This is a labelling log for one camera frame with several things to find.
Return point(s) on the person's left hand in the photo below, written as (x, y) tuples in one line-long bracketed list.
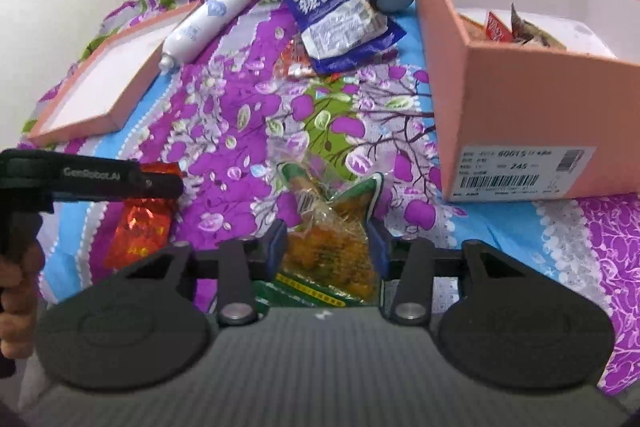
[(17, 302)]

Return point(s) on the red snack packet white label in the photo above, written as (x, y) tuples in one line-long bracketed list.
[(497, 27)]

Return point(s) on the clear bag of orange snacks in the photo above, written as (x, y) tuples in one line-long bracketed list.
[(325, 252)]

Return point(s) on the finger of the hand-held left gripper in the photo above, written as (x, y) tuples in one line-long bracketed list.
[(160, 187)]

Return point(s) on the pink box lid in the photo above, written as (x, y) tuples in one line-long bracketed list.
[(100, 82)]

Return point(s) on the blue snack packet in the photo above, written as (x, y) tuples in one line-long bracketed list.
[(325, 7)]

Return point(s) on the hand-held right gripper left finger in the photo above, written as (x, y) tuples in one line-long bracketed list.
[(275, 252)]

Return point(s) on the small orange foil wrapper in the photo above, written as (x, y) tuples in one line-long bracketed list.
[(295, 64)]

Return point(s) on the green snack packet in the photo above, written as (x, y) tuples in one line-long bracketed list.
[(300, 295)]

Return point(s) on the red foil snack packet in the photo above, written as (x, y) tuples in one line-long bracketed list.
[(142, 227)]

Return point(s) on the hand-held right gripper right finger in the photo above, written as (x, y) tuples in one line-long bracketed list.
[(377, 252)]

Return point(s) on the brown snack packet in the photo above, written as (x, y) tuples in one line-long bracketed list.
[(535, 38)]

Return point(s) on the white plastic bottle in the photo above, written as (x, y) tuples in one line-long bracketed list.
[(200, 24)]

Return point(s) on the pink cardboard box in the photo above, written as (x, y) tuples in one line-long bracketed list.
[(525, 107)]

